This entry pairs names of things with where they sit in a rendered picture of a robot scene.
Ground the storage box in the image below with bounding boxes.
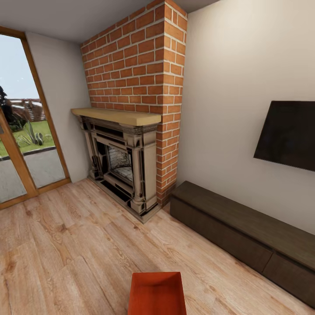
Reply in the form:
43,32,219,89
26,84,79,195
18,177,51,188
127,272,187,315

